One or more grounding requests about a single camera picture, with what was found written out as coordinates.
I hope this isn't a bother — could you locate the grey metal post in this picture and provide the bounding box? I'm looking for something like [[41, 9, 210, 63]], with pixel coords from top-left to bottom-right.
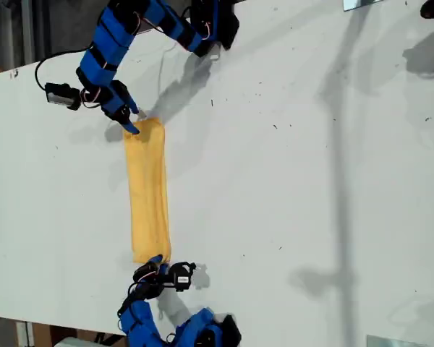
[[20, 0, 35, 68]]

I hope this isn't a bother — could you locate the yellow square towel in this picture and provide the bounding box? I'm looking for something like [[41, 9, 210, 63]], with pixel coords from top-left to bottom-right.
[[122, 117, 173, 265]]

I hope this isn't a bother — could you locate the white metal post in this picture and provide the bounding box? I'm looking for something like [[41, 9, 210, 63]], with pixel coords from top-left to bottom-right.
[[16, 320, 34, 347]]

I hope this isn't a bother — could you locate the black camera box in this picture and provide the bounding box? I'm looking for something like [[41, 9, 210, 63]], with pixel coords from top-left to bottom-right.
[[168, 262, 197, 292], [44, 82, 82, 111]]

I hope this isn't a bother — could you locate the thin white cable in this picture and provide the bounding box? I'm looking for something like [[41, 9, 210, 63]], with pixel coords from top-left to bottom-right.
[[139, 48, 178, 119]]

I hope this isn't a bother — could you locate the black camera cable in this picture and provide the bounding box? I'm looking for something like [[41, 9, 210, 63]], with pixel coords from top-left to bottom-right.
[[34, 45, 97, 91]]

